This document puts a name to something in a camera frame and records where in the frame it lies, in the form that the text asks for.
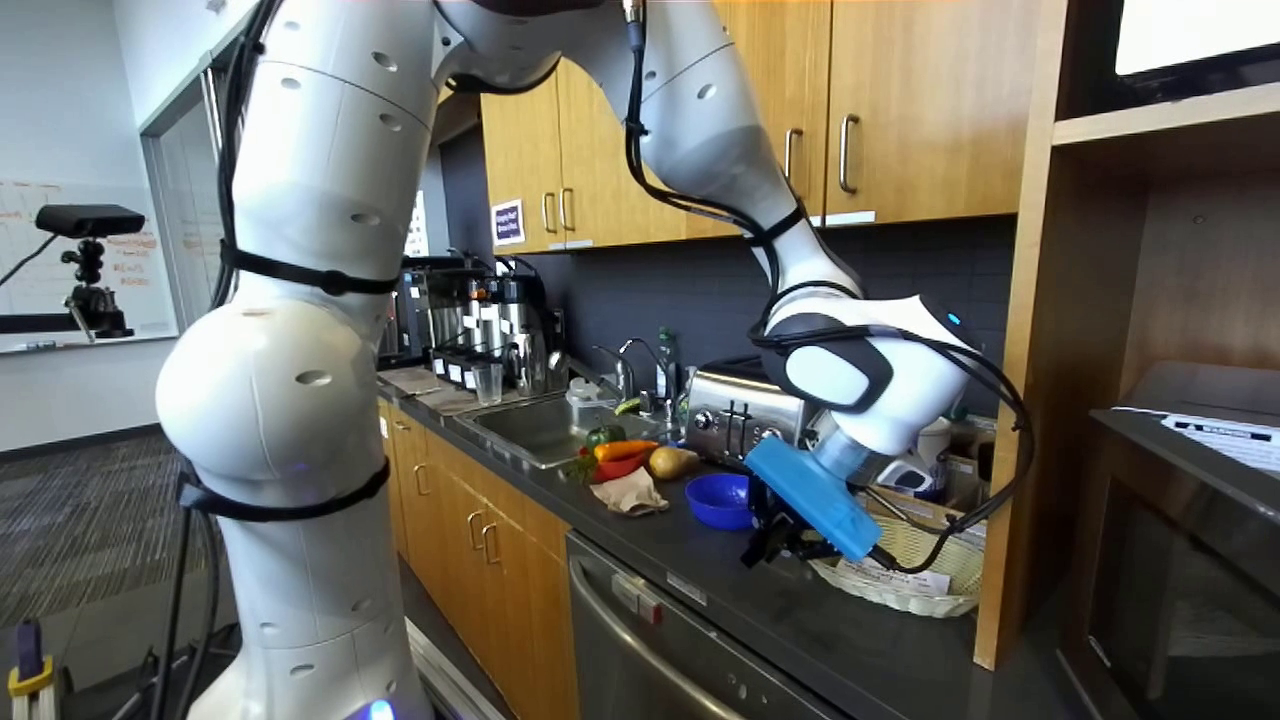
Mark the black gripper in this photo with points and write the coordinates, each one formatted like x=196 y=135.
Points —
x=779 y=530

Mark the blue plastic bowl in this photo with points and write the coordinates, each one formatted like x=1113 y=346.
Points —
x=723 y=500

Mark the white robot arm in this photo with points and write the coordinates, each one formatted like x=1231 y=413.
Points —
x=273 y=395

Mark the woven wicker basket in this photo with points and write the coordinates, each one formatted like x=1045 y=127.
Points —
x=918 y=572

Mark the silver four-slot toaster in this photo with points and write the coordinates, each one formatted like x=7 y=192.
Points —
x=733 y=404

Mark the yellow potato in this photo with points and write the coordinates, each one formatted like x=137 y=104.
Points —
x=672 y=462

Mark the crumpled brown paper napkin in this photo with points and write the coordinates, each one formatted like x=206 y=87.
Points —
x=631 y=495

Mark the stainless steel dishwasher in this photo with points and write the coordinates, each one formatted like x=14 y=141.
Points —
x=651 y=659

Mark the chrome sink faucet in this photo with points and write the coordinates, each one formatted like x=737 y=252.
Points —
x=651 y=371

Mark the orange toy pepper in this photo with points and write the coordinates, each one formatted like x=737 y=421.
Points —
x=621 y=451

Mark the stainless steel sink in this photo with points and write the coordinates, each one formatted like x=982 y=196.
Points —
x=539 y=433

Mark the coffee machine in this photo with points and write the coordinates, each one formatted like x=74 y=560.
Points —
x=475 y=327

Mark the stainless steel microwave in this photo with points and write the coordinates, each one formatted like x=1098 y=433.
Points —
x=1172 y=607

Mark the purple wall sign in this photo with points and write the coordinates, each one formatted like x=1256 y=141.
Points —
x=504 y=220

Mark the black camera on tripod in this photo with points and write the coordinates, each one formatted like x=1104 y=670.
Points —
x=91 y=227

